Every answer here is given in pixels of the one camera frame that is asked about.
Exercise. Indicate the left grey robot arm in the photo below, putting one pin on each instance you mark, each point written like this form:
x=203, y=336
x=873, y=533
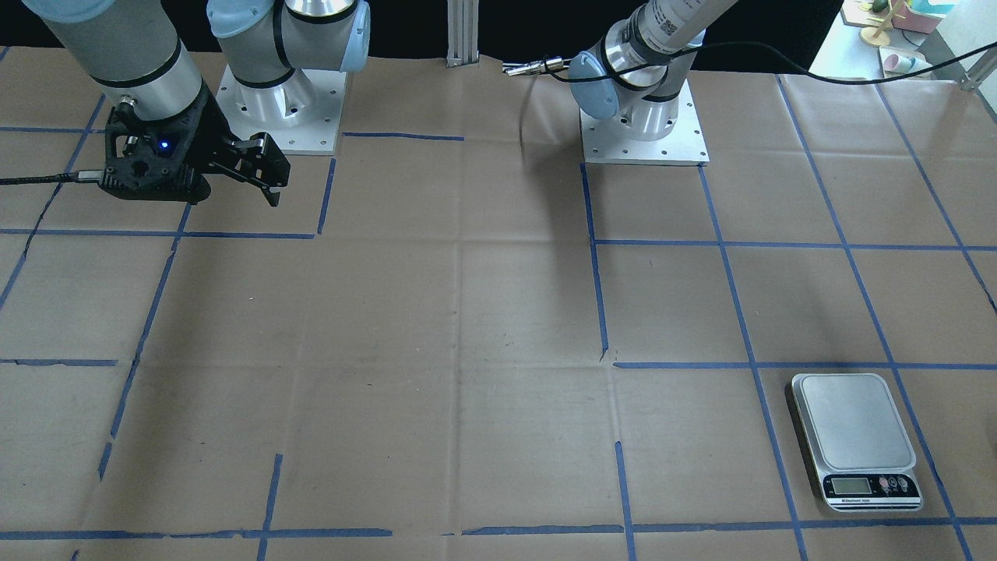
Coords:
x=633, y=77

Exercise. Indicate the silver digital kitchen scale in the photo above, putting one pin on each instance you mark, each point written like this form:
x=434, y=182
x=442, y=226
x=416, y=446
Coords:
x=861, y=456

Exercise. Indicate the aluminium frame post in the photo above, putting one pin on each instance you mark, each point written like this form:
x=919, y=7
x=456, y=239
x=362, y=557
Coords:
x=462, y=31

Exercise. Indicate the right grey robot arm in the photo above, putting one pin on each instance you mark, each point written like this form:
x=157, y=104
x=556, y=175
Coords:
x=131, y=50

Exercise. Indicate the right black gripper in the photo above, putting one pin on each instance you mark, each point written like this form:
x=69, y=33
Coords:
x=210, y=132

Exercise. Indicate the wooden stand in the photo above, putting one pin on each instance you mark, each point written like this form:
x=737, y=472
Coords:
x=883, y=13

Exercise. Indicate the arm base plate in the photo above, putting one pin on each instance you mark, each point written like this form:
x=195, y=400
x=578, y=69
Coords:
x=685, y=140
x=302, y=115

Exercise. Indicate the metal connector plug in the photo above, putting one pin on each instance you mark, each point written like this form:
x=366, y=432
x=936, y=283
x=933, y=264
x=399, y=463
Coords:
x=535, y=68

